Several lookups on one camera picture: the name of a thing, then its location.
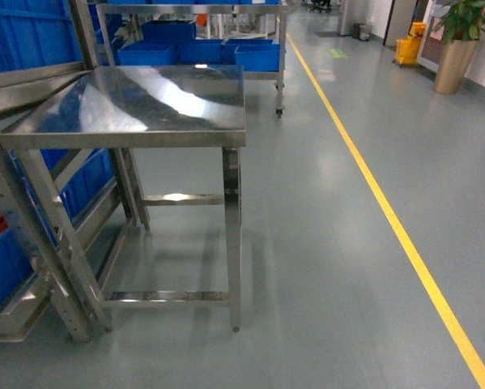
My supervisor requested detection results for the plant in gold pot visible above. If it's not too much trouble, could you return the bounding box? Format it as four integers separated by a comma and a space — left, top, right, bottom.
432, 0, 485, 94

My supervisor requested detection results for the steel wheeled cart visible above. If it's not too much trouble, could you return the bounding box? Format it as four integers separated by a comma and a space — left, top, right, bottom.
96, 1, 290, 117

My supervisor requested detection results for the steel work table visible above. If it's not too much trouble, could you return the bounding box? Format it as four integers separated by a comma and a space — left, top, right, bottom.
0, 65, 245, 331

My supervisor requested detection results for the steel shelf rack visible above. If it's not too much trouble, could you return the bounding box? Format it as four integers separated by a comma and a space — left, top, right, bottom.
0, 0, 154, 344

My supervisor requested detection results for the blue bin with red bags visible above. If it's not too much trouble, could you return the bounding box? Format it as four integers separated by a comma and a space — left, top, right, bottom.
0, 148, 113, 306

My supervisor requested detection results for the yellow mop bucket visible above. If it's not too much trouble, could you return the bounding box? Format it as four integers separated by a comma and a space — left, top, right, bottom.
395, 22, 426, 65

